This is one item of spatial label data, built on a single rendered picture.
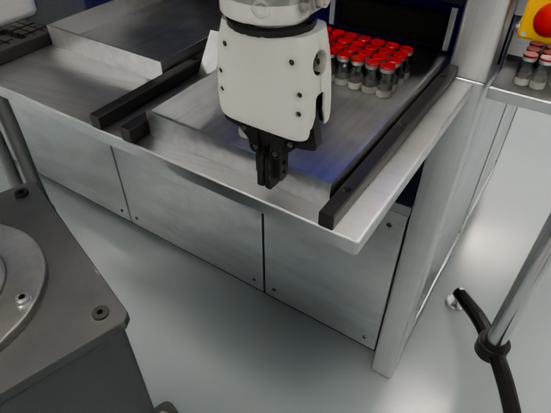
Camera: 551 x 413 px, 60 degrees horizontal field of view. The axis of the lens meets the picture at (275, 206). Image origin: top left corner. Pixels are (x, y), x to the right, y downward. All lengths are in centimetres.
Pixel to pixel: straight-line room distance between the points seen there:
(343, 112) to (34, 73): 49
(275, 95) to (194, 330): 114
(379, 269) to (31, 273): 78
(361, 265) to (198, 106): 60
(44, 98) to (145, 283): 96
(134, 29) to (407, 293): 78
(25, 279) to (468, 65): 65
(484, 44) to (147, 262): 126
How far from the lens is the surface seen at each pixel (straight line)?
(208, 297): 155
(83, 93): 77
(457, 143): 85
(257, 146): 47
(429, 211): 95
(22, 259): 53
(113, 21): 101
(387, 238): 103
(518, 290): 122
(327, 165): 56
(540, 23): 72
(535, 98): 80
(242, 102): 44
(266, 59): 41
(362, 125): 64
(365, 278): 115
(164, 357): 145
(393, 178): 56
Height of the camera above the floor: 122
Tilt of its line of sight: 42 degrees down
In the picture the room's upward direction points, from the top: straight up
